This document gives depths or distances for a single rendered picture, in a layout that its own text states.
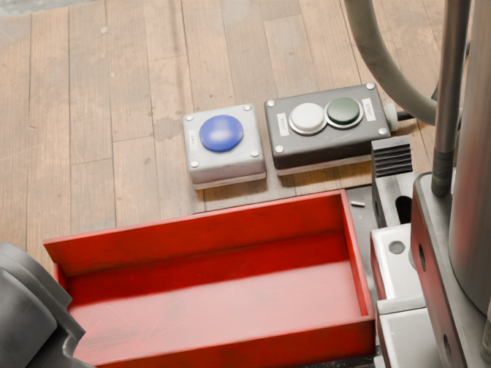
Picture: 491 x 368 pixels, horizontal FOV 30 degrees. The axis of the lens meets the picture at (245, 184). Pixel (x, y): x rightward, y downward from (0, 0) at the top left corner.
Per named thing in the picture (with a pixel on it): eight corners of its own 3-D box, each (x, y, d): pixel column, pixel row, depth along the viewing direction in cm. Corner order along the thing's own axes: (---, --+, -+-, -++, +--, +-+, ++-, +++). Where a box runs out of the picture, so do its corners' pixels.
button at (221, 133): (199, 130, 85) (196, 116, 83) (242, 123, 85) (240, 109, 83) (204, 164, 82) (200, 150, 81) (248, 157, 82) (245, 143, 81)
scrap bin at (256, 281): (63, 275, 79) (42, 239, 75) (347, 227, 79) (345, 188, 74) (63, 406, 72) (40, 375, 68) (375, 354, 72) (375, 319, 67)
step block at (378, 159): (372, 204, 80) (371, 141, 73) (405, 198, 80) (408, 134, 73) (387, 266, 76) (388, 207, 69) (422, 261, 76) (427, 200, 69)
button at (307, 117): (291, 119, 84) (288, 105, 83) (321, 114, 84) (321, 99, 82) (295, 144, 82) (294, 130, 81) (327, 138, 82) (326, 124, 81)
